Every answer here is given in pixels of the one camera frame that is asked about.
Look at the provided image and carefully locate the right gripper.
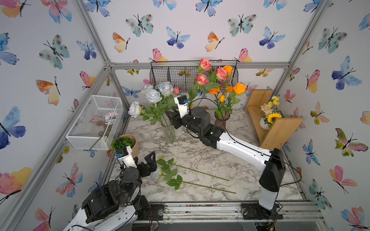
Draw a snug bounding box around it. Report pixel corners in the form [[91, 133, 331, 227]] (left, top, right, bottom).
[[166, 105, 207, 140]]

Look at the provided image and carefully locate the small pink rosebud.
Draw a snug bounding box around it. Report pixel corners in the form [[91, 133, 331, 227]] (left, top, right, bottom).
[[173, 87, 181, 97]]

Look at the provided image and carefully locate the orange marigold flower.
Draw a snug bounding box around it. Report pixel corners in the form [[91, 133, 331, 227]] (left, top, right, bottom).
[[209, 88, 222, 104]]

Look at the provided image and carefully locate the orange yellow tulip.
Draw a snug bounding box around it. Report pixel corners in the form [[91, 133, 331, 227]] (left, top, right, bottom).
[[215, 94, 229, 120]]

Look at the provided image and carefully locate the pink rose tall stem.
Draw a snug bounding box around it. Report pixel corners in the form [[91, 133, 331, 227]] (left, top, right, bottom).
[[187, 58, 213, 107]]

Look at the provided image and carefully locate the orange rose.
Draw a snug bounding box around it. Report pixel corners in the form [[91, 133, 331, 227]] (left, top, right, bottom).
[[232, 83, 247, 113], [223, 65, 234, 80]]

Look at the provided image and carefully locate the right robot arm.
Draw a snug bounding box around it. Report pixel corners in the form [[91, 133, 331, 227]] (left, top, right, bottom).
[[165, 106, 287, 212]]

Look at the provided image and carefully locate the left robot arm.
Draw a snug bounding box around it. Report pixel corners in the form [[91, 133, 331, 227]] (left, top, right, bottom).
[[65, 151, 157, 231]]

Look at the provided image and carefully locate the clear glass vase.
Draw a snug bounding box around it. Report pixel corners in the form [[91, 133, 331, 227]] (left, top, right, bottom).
[[161, 119, 176, 144]]

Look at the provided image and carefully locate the green succulent in pink pot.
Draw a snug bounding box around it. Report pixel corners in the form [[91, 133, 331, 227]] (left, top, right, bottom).
[[111, 134, 139, 158]]

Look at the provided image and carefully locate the purple ribbed glass vase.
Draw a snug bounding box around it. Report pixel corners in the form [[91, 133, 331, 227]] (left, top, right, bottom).
[[214, 112, 230, 131]]

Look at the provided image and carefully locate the sunflower bouquet in white vase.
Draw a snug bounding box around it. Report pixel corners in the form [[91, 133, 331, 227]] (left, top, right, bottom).
[[259, 96, 284, 130]]

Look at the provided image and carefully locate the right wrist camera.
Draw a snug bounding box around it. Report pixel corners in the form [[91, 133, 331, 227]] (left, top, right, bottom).
[[174, 95, 189, 118]]

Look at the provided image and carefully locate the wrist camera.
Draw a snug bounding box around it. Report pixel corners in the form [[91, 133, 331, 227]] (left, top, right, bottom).
[[116, 146, 137, 169], [174, 95, 189, 118]]

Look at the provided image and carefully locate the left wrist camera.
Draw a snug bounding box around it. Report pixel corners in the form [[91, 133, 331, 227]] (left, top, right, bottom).
[[116, 146, 137, 169]]

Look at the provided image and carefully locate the black wire wall basket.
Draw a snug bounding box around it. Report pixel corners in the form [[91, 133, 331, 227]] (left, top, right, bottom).
[[149, 60, 239, 93]]

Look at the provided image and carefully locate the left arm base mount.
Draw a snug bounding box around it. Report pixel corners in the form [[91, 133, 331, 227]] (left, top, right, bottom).
[[134, 195, 165, 221]]

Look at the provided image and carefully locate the white mesh wall box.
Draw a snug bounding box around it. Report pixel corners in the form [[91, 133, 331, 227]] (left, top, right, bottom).
[[66, 95, 123, 150]]

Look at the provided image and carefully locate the aluminium front rail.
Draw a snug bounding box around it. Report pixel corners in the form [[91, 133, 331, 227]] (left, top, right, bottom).
[[153, 201, 324, 223]]

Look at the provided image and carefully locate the wooden wall shelf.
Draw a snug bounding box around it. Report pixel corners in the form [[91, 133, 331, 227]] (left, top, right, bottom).
[[245, 89, 304, 151]]

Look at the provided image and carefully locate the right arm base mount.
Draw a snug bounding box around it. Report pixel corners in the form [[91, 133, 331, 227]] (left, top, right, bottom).
[[241, 203, 283, 220]]

